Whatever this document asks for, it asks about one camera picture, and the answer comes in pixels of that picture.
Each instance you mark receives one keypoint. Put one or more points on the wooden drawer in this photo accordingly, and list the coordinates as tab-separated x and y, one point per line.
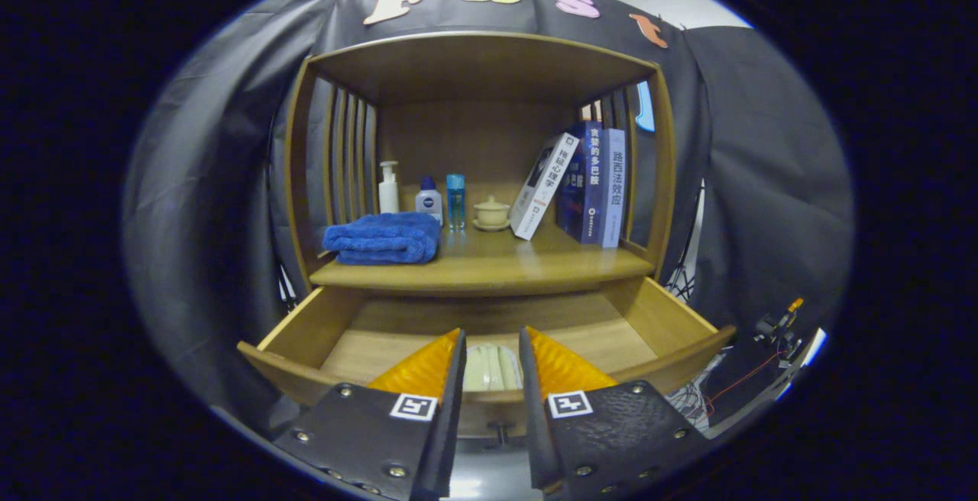
397	333

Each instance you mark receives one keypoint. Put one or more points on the white pump bottle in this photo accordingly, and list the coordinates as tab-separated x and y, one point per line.
388	192

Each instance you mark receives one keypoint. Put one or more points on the clear blue bottle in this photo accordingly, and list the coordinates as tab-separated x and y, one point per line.
456	199

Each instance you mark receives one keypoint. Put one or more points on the white bottle with blue cap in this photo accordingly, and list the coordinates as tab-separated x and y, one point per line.
429	199

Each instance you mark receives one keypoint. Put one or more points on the wooden cabinet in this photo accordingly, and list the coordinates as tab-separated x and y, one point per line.
474	134

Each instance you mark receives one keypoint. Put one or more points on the white flat panel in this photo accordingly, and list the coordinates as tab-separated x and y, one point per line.
814	346

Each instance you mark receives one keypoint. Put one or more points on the light blue book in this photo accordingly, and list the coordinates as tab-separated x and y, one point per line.
613	188

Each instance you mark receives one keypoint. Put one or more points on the wooden countertop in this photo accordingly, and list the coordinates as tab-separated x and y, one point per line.
519	256

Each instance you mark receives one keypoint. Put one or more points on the white book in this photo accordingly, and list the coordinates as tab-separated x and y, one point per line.
542	184

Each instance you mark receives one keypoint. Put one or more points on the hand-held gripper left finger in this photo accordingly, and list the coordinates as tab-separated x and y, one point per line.
447	425

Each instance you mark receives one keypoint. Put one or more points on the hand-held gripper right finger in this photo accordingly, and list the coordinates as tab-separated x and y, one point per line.
535	425

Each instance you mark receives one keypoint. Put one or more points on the dark blue book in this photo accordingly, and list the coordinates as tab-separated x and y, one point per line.
584	188

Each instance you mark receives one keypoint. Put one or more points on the beige lidded teacup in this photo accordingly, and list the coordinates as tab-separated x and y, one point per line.
491	213

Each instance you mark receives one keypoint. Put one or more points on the black and orange device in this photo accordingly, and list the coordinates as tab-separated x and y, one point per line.
779	329

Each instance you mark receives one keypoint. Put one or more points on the blue folded towel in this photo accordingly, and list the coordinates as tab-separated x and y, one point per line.
382	237

